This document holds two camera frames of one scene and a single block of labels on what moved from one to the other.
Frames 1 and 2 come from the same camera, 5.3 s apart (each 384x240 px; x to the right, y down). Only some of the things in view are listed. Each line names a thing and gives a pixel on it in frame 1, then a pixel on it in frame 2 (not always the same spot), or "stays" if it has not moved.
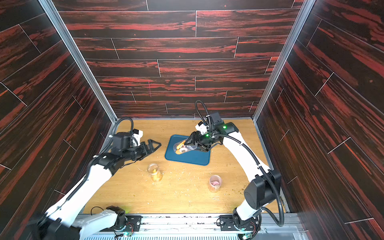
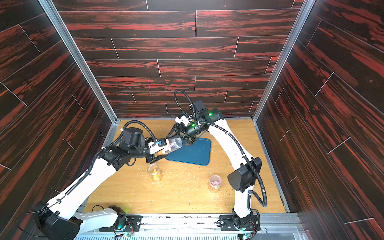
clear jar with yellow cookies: (152, 169) stays
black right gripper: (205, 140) -> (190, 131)
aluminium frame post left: (59, 26) stays
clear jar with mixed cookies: (181, 147) -> (175, 143)
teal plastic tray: (196, 156) stays
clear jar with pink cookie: (215, 183) stays
